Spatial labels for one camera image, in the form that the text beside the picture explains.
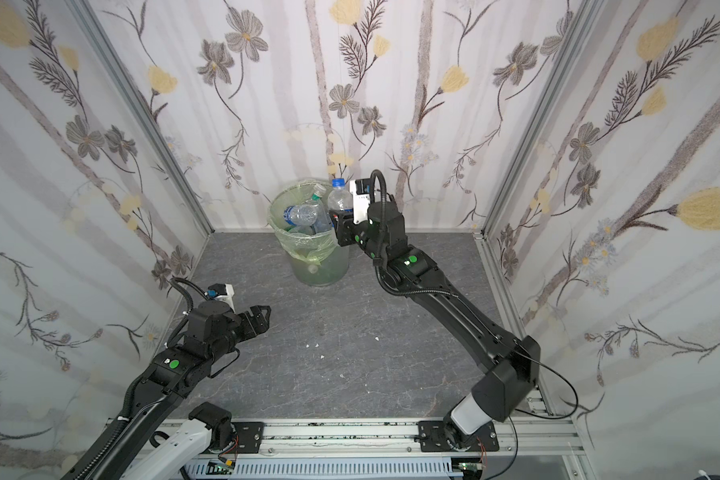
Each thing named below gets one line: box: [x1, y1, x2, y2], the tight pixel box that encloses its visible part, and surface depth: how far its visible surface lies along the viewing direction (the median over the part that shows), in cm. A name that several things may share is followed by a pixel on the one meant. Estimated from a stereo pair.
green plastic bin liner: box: [268, 178, 338, 264], surface depth 91 cm
